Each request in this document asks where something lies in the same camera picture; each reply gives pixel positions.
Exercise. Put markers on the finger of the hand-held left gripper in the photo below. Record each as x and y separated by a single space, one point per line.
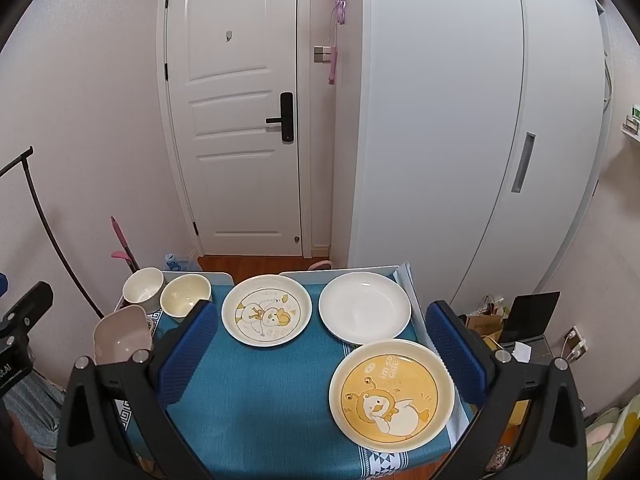
30 305
3 286

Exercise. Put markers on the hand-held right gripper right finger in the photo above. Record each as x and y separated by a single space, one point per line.
457 355

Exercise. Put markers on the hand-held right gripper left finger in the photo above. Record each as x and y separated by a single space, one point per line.
187 350

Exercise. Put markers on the cream ceramic bowl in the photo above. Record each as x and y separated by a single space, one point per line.
185 295

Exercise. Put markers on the pink plastic bowl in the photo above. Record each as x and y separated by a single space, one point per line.
117 340

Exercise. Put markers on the white ceramic bowl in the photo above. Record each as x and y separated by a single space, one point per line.
142 287

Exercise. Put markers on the yellow duck print plate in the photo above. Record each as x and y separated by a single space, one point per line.
390 395

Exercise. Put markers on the white duck print plate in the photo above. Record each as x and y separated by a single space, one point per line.
266 311

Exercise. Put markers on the plain white plate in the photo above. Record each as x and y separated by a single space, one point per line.
364 307

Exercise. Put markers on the brown paper bag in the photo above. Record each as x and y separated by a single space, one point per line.
487 324

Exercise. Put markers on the grey striped cloth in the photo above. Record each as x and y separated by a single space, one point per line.
35 410

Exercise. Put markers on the white paper sheet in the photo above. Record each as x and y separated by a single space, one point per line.
521 352

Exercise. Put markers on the black laptop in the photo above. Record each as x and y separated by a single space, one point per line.
532 315

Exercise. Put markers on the blue water bottle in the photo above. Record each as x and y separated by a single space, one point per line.
171 262

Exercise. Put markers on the blue tablecloth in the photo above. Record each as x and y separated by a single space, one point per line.
270 400

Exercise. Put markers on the black clothes rack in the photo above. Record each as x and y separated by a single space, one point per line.
37 195

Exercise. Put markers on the pink mop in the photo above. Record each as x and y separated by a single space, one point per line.
120 235

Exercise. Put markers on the pink plastic basin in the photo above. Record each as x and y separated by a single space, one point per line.
320 265

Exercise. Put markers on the white panelled door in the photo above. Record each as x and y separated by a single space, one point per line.
225 185

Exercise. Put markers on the green bedding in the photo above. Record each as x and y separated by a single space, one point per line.
612 435

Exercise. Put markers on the white wardrobe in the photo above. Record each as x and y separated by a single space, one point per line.
440 135

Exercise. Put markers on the metal door hook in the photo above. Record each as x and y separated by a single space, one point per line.
228 37

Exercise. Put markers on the wall power outlet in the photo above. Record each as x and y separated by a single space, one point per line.
576 342

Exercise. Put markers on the wall light switch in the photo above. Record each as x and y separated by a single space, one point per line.
322 54

